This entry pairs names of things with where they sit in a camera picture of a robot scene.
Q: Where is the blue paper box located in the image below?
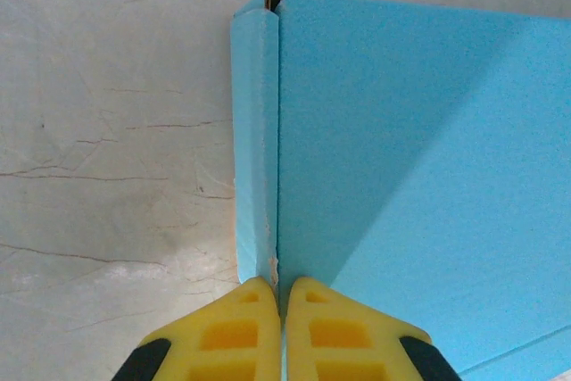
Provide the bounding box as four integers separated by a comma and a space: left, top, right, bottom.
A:
228, 0, 571, 381

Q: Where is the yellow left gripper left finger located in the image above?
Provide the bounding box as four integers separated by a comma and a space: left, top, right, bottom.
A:
110, 276, 282, 381

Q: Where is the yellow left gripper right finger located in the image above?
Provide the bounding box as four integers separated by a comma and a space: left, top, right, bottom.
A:
284, 276, 465, 381

